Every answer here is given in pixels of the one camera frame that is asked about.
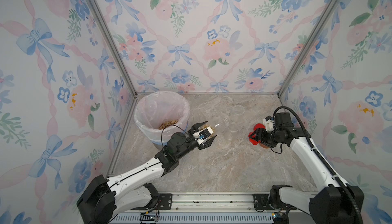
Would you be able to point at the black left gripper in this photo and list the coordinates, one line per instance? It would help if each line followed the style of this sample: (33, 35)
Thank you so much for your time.
(205, 144)

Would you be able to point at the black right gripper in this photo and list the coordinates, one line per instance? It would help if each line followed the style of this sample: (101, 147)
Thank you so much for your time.
(259, 131)

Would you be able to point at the red jar lid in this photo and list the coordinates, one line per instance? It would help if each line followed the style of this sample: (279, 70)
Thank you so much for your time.
(259, 126)
(256, 137)

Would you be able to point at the clear jar with orange lid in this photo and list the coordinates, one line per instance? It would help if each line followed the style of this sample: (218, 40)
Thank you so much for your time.
(238, 110)

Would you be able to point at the orange jar lid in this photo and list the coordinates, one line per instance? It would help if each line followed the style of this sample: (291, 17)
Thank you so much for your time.
(263, 145)

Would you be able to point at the clear jar with peanuts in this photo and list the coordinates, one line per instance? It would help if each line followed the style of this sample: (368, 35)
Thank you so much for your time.
(216, 125)
(231, 132)

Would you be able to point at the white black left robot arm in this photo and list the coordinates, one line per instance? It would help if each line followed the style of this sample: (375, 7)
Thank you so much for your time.
(105, 198)

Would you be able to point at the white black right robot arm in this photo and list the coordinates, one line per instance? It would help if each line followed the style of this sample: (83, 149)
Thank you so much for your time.
(336, 201)

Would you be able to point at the dumped peanuts in bin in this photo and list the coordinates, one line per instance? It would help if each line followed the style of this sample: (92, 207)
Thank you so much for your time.
(167, 124)

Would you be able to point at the pink trash bag liner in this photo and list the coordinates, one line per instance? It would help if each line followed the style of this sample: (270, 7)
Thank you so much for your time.
(156, 108)

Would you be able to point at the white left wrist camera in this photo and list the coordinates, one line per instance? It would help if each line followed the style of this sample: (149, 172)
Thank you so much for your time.
(203, 135)

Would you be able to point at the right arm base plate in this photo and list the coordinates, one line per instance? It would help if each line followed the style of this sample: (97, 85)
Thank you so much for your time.
(264, 202)

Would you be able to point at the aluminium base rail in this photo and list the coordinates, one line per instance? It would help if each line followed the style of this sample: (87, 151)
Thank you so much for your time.
(205, 208)

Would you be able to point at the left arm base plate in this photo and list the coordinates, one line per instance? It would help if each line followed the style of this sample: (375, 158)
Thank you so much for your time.
(162, 202)

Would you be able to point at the aluminium corner post right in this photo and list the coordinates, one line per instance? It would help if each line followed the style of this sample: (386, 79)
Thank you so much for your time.
(315, 33)

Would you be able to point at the aluminium corner post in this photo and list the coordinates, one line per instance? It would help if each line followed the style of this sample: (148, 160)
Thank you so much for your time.
(315, 33)
(97, 13)

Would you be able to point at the aluminium corner post left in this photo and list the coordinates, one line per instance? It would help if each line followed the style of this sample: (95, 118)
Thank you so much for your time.
(97, 13)

